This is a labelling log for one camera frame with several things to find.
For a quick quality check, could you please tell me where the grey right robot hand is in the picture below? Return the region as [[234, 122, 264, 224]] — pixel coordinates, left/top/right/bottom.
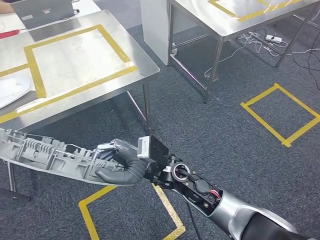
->
[[94, 138, 139, 186]]

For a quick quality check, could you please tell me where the silver plastic hubcap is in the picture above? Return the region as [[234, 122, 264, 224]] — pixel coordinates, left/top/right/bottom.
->
[[0, 127, 132, 187]]

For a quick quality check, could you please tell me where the stainless steel workbench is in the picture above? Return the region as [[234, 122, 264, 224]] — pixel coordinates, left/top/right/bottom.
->
[[0, 9, 161, 203]]

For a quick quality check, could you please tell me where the white curved plastic part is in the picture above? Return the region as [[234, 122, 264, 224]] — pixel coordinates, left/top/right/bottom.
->
[[0, 71, 34, 110]]

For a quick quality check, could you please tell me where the yellow floor tape square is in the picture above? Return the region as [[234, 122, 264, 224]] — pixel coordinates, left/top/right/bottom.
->
[[78, 183, 186, 240], [240, 82, 320, 148]]

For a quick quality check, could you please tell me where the white cabinet panel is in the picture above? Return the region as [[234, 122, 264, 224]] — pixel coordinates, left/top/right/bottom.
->
[[139, 0, 198, 66]]

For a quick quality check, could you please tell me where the grey laptop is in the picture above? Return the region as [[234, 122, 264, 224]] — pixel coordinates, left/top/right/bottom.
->
[[10, 0, 76, 30]]

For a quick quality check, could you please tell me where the red cloth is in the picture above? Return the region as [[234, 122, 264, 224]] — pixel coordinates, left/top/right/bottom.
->
[[0, 29, 20, 40]]

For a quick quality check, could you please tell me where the yellow table tape outline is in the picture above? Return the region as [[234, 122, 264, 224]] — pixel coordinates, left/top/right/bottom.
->
[[207, 0, 303, 23]]

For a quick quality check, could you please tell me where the white power strip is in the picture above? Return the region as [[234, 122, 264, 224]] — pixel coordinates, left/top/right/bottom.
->
[[265, 34, 283, 43]]

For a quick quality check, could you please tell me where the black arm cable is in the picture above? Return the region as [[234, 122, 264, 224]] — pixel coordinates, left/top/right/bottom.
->
[[186, 202, 202, 240]]

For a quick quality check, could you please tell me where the white floor cable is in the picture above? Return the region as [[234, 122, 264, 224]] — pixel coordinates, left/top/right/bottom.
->
[[204, 33, 251, 79], [237, 31, 320, 58]]

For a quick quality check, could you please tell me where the steel frame table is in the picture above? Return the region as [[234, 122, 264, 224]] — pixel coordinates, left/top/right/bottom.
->
[[167, 0, 320, 104]]

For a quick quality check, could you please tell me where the black floor cable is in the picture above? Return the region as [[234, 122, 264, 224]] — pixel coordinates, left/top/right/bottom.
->
[[291, 9, 320, 92]]

